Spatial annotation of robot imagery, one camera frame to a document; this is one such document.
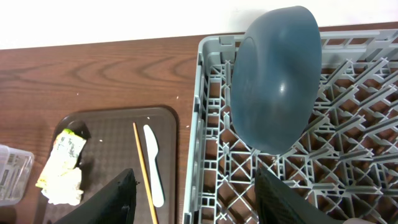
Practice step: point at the clear plastic bin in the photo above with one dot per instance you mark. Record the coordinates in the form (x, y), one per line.
(15, 166)

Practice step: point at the green snack wrapper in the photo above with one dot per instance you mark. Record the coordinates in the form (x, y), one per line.
(66, 150)

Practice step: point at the wooden chopstick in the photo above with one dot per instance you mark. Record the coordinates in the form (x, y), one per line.
(145, 176)

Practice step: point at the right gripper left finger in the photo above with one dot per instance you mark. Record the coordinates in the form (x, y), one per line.
(114, 203)

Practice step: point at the light blue plastic knife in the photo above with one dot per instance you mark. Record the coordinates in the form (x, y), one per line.
(152, 152)

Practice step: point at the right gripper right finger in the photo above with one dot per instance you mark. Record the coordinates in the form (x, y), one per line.
(277, 203)

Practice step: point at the brown serving tray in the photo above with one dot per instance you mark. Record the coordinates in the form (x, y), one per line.
(111, 148)

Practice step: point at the dark blue plate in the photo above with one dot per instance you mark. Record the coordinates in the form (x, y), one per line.
(275, 79)

